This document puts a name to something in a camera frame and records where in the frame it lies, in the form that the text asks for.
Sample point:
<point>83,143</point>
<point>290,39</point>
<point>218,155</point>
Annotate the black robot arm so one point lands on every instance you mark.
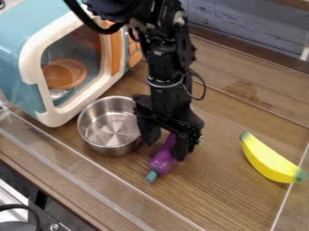
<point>157,26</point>

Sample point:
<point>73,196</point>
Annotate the purple toy eggplant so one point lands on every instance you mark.
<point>163,160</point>

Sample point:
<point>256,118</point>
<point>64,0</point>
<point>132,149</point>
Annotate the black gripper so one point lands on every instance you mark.
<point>165,110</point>

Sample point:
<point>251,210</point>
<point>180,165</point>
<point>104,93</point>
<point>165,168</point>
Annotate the blue toy microwave oven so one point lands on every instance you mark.
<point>38,32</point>

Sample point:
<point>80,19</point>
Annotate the silver pot with wire handle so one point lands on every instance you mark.
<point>107,126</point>

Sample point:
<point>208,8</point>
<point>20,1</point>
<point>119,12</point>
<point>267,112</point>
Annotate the yellow toy banana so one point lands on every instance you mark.
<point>268,163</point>

